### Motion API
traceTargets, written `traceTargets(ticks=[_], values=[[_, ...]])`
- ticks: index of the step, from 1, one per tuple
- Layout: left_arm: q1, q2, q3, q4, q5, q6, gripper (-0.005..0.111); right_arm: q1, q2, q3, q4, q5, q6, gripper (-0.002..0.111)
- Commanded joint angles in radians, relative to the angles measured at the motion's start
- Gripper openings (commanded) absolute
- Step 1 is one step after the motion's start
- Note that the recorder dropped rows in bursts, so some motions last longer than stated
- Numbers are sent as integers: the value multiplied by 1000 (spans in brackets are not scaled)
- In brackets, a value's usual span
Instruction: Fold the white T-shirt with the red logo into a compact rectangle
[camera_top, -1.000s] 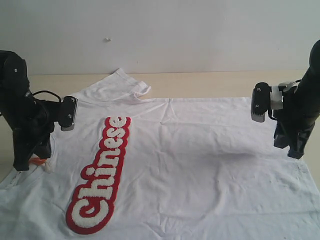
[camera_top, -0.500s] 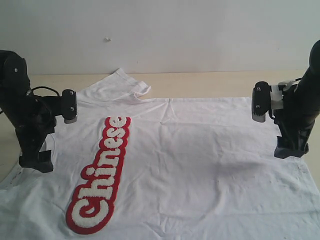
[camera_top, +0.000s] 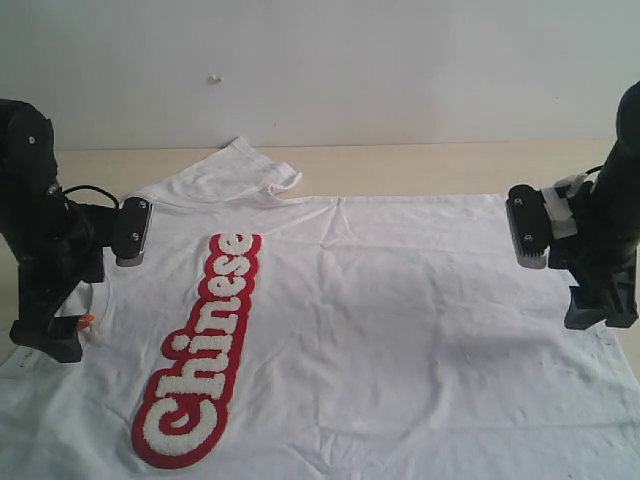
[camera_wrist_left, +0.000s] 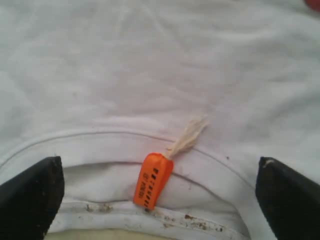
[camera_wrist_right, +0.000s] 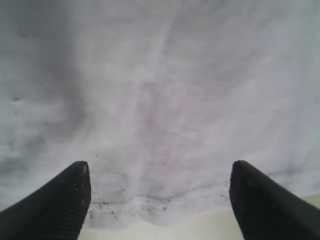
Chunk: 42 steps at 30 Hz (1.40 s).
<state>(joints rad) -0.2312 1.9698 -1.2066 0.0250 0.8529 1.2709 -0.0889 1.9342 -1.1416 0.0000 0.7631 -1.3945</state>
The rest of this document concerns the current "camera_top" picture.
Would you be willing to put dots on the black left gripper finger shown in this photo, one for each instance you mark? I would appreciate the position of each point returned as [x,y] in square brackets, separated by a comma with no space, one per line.
[57,337]

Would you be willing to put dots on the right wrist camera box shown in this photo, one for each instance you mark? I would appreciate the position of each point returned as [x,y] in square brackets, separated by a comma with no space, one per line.
[529,226]

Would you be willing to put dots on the orange hang tag loop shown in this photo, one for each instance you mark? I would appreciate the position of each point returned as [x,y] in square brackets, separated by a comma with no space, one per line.
[87,319]

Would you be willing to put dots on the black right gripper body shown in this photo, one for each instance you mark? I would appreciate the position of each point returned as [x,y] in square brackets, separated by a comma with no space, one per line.
[595,235]

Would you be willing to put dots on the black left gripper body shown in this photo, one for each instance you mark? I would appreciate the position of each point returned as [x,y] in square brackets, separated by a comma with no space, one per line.
[58,243]

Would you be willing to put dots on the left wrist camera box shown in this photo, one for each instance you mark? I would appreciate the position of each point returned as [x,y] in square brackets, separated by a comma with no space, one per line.
[128,239]

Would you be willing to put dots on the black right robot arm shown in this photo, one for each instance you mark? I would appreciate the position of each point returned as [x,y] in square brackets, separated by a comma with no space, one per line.
[622,163]

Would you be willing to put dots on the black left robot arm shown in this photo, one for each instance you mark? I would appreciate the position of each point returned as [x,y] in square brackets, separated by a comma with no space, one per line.
[27,162]

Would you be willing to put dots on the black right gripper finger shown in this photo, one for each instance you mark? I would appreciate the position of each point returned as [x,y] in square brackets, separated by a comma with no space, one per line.
[614,306]

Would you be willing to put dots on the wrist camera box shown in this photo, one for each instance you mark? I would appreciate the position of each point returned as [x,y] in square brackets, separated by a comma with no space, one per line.
[529,226]
[128,239]

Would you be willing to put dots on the white t-shirt red patch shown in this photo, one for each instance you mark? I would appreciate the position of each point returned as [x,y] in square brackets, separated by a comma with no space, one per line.
[321,338]

